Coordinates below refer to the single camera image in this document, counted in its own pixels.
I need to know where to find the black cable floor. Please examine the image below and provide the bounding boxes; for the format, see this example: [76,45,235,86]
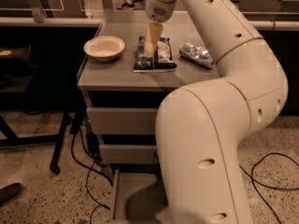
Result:
[70,121,114,224]
[238,152,299,224]

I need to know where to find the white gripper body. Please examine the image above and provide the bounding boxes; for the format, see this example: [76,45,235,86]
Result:
[146,0,177,22]

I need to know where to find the white bowl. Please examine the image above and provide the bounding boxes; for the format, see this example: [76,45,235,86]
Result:
[83,35,125,62]

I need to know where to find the black table frame left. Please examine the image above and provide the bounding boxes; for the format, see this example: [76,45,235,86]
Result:
[0,45,81,175]

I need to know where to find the blue chip bag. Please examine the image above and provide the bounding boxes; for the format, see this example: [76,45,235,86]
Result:
[134,35,177,73]

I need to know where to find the grey drawer cabinet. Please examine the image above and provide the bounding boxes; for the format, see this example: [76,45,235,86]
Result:
[78,11,218,173]

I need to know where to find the dark shoe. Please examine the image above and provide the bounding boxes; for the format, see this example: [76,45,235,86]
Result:
[0,183,23,206]

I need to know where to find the bottom drawer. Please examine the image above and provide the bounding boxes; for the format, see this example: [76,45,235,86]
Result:
[108,170,172,224]

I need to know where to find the top drawer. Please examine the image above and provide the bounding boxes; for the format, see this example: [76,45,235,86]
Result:
[87,107,157,135]

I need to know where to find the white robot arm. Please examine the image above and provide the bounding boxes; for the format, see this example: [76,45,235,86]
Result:
[146,0,288,224]

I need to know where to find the black power adapter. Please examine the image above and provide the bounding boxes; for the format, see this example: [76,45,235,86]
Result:
[86,132,99,155]

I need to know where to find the middle drawer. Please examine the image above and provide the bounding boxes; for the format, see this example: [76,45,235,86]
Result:
[99,145,158,164]

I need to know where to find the black cable left floor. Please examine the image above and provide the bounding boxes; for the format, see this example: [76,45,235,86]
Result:
[70,121,114,224]

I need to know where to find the black cable right floor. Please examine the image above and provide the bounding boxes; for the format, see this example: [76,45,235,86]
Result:
[238,152,299,224]

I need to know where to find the person's sneakers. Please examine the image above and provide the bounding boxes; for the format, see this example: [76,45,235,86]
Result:
[117,0,146,10]

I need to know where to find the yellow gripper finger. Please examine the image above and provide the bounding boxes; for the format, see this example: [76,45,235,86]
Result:
[144,21,164,57]

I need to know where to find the drawer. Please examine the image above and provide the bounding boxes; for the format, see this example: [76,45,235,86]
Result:
[87,107,157,135]
[99,145,158,164]
[108,170,172,224]

